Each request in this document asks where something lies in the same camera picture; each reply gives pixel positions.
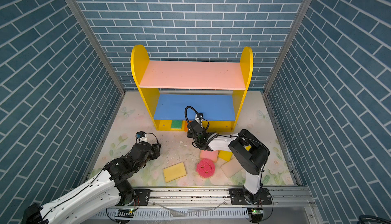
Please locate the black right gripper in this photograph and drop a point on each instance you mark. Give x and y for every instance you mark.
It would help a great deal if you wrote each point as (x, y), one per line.
(188, 134)

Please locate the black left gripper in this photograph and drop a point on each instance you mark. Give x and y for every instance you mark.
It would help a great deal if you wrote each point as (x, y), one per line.
(156, 151)

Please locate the green sponge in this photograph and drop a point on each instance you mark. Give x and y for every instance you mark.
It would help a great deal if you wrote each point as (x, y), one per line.
(176, 124)

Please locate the orange sponge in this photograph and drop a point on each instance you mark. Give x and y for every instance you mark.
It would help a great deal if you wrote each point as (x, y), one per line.
(188, 122)

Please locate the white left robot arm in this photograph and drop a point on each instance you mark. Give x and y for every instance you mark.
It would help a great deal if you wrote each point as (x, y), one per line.
(108, 188)

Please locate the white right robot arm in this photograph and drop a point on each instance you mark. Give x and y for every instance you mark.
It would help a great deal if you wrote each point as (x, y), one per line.
(250, 152)

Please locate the yellow pink blue wooden shelf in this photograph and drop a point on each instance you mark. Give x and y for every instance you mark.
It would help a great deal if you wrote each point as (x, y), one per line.
(217, 90)

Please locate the pink rectangular sponge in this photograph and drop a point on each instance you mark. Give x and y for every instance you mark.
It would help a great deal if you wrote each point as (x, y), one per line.
(211, 155)

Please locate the yellow flat sponge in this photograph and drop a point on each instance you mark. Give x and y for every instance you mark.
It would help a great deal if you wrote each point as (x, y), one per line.
(174, 172)

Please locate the pink round scrubber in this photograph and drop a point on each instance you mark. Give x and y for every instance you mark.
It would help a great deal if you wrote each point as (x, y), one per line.
(205, 168)

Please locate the small yellow sponge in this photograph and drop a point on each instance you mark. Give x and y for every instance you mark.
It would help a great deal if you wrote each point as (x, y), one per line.
(225, 155)

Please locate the beige sponge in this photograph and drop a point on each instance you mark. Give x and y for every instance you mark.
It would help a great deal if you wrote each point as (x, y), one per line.
(231, 168)

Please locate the white perforated cable tray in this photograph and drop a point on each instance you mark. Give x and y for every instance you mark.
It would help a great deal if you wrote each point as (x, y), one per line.
(158, 214)

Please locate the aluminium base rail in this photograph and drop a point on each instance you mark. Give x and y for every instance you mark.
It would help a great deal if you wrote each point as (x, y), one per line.
(222, 196)

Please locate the aluminium left corner post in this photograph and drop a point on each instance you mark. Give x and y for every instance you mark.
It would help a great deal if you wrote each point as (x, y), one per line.
(78, 14)

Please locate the aluminium corner post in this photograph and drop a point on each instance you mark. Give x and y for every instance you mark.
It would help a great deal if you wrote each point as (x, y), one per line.
(78, 14)
(287, 44)

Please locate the aluminium right corner post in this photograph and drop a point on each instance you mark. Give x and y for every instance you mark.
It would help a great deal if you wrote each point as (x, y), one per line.
(287, 44)

